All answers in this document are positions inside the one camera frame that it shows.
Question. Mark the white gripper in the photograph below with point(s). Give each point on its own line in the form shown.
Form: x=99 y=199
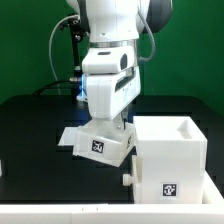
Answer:
x=109 y=94

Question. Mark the white drawer cabinet frame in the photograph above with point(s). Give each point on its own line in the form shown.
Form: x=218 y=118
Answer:
x=169 y=165

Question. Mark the white drawer with knob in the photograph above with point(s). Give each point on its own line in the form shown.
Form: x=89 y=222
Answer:
x=132 y=180

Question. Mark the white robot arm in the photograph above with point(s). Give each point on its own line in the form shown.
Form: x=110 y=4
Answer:
x=118 y=23

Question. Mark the white marker sheet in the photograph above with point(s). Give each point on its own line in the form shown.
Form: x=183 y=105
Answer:
x=68 y=136

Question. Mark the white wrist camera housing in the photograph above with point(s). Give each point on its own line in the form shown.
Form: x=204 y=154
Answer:
x=108 y=60

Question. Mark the white L-shaped border wall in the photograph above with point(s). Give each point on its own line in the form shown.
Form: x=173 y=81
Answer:
x=211 y=211

